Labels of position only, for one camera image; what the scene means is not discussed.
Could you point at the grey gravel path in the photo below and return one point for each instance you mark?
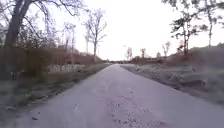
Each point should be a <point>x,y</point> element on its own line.
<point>115,86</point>

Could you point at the row of bare trees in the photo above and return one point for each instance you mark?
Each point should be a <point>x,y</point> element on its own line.
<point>95,31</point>

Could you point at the rough grass verge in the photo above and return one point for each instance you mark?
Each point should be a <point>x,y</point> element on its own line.
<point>36,88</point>
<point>186,78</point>

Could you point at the pine tree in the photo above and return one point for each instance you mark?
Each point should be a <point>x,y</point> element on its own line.
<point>184,31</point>

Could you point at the brown hedge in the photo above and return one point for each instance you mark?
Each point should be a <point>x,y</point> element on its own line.
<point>30,61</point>

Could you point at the brown bushes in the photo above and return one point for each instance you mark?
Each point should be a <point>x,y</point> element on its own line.
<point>196,55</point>

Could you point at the large bare tree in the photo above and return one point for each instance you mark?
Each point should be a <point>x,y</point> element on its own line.
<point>13,30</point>

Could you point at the thin tall tree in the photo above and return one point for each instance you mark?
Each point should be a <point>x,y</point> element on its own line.
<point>210,23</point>

